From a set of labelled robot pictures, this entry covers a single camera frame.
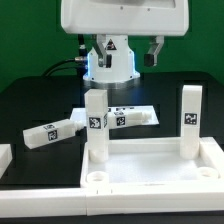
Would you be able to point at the white marker sheet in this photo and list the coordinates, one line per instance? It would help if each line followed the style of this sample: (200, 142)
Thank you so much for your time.
(82, 114)

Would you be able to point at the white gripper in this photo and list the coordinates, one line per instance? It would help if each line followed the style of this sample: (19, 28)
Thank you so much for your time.
(155, 18)

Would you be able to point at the white left fence block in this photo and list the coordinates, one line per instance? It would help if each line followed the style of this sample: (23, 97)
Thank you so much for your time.
(5, 157)

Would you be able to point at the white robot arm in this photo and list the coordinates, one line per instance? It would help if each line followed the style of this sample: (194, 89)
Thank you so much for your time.
(122, 71)

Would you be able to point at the white desk top tray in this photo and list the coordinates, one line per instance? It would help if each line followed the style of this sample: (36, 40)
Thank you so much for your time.
(152, 161)

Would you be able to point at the white front fence rail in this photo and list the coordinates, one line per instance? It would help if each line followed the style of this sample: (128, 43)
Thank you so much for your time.
(77, 201)

